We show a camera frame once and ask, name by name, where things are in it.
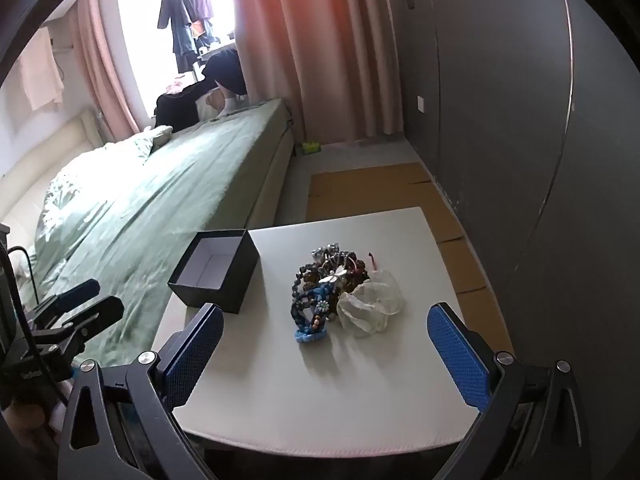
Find white organza pouch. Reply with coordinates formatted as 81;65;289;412
336;270;405;337

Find blue beaded bracelet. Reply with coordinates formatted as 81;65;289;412
290;282;339;345

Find brown rudraksha bead bracelet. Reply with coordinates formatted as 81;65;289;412
292;253;371;296

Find silver ball chain necklace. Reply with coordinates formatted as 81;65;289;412
309;242;352;271

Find black square jewelry box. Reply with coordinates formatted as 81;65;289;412
168;230;259;314

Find bed with green sheet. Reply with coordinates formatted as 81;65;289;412
16;99;293;365

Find green white duvet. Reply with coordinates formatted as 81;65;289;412
34;126;172;275

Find beige headboard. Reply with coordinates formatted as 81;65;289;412
1;108;103;246

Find pink curtain left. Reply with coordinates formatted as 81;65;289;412
68;0;140;141

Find pink curtain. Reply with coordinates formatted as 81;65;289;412
68;0;140;141
234;0;402;144

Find pink hanging cloth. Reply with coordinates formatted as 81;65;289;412
18;27;64;110

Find green object on floor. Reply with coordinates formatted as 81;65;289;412
300;142;322;155

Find dark hanging clothes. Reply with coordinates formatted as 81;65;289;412
157;0;213;74

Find pink curtain right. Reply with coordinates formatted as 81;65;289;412
234;0;402;144

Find black cable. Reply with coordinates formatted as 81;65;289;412
0;244;42;311

